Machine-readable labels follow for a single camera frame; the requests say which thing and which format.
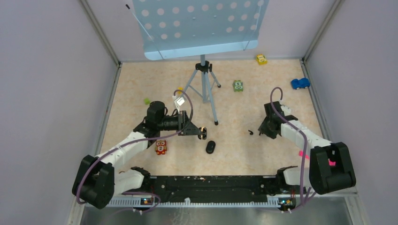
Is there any blue toy car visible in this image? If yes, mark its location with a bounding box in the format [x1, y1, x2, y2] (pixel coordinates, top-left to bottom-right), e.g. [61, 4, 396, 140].
[291, 78, 311, 90]

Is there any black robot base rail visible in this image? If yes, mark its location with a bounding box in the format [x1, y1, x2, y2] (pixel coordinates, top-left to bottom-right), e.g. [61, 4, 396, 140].
[137, 175, 299, 203]

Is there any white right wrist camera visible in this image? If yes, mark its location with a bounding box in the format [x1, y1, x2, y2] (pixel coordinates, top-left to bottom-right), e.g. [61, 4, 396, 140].
[279, 100, 292, 116]

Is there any earbuds case base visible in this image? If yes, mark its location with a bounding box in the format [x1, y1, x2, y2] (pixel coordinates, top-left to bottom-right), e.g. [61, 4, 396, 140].
[198, 127, 207, 140]

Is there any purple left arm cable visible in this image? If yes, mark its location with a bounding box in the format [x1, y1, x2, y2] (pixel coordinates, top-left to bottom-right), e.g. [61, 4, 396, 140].
[76, 89, 194, 206]

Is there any yellow toy block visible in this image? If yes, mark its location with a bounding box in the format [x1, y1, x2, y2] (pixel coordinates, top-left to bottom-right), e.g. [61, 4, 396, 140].
[256, 54, 268, 65]

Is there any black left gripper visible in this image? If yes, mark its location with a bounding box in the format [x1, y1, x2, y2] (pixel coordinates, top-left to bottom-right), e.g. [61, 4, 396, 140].
[157, 110, 202, 135]

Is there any green monster toy block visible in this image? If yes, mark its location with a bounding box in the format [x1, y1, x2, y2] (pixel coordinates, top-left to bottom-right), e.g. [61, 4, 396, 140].
[232, 80, 244, 92]

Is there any red owl number block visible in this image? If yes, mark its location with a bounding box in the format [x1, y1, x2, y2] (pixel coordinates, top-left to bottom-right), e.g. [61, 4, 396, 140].
[155, 140, 168, 155]

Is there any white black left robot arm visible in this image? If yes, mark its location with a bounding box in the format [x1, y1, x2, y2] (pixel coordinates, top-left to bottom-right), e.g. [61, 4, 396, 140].
[71, 101, 207, 209]

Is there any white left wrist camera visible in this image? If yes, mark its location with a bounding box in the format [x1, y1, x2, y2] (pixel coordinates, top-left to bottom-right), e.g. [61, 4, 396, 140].
[172, 95, 185, 112]

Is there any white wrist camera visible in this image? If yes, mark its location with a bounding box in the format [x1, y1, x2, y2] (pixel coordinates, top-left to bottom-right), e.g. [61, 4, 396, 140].
[172, 95, 185, 112]
[279, 100, 292, 116]

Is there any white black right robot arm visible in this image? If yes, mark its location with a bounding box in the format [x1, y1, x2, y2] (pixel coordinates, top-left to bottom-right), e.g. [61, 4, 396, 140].
[258, 101, 357, 195]

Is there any black earbuds charging case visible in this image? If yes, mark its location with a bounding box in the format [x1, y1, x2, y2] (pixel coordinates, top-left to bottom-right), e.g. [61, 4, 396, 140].
[206, 141, 216, 154]

